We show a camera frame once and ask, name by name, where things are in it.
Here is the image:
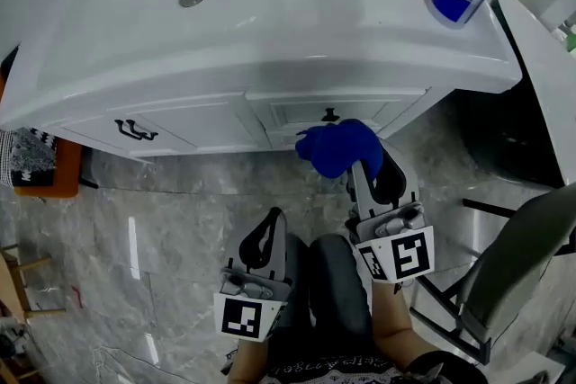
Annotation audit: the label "person's left forearm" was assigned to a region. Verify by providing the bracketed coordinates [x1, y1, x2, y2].
[229, 335, 280, 384]

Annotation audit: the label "white vanity cabinet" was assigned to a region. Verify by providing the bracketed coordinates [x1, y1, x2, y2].
[0, 0, 524, 165]

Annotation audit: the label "blue cloth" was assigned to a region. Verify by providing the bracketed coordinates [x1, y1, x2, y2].
[294, 118, 385, 180]

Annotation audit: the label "white drawer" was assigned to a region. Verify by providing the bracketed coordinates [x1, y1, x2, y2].
[265, 121, 388, 151]
[245, 85, 429, 137]

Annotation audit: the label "person's right forearm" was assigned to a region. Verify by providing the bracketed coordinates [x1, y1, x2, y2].
[368, 278, 429, 374]

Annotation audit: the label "person's black printed top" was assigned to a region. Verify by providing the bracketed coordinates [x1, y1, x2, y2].
[260, 327, 490, 384]

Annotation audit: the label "orange sofa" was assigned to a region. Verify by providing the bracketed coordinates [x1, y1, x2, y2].
[0, 71, 85, 200]

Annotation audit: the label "black door handle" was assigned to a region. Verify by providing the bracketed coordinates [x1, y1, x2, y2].
[125, 118, 160, 142]
[113, 118, 152, 142]

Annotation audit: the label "black white patterned cushion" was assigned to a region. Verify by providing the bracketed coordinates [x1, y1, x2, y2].
[0, 126, 60, 188]

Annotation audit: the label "wooden stool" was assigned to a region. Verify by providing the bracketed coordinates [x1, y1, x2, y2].
[0, 242, 68, 326]

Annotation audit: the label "white cabinet door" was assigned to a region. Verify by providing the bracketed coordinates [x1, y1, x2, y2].
[105, 93, 274, 154]
[53, 116, 157, 161]

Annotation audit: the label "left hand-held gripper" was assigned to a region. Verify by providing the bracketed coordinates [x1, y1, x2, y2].
[212, 206, 294, 344]

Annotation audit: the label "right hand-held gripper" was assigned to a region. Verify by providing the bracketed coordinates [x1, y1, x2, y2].
[344, 138, 437, 285]

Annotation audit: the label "person's dark trousers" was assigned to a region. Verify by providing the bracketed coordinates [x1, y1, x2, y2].
[282, 233, 375, 359]

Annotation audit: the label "grey chair black legs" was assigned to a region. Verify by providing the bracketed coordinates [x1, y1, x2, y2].
[409, 182, 576, 368]

